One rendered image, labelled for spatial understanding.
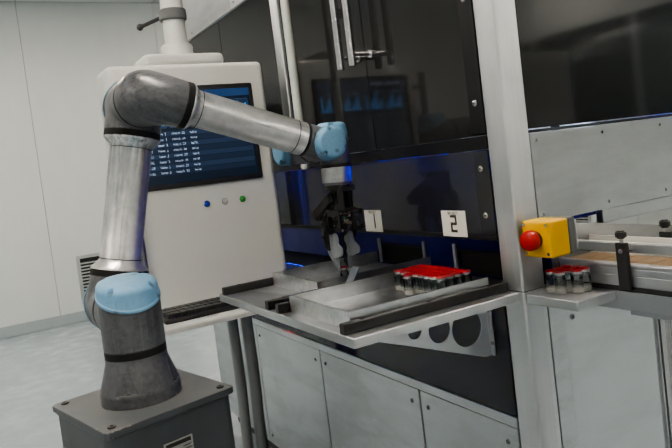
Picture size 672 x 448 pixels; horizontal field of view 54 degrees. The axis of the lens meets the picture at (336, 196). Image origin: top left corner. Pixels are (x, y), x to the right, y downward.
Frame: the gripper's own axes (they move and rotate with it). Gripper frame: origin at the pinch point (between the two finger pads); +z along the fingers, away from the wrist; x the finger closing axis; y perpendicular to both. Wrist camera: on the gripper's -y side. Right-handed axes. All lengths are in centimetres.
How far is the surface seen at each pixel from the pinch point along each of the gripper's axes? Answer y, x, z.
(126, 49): -510, 76, -156
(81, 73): -510, 32, -134
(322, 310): 29.7, -22.3, 3.5
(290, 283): -8.7, -10.9, 4.2
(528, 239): 53, 11, -7
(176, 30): -60, -16, -72
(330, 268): -19.2, 6.9, 4.2
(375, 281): 14.9, 0.0, 3.2
